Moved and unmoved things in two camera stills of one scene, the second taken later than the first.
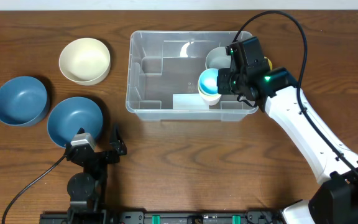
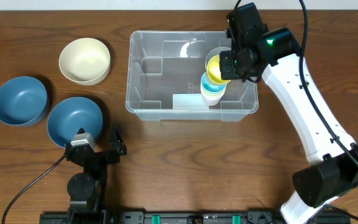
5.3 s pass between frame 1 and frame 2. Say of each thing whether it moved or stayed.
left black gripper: stayed
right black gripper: moved
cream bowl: stayed
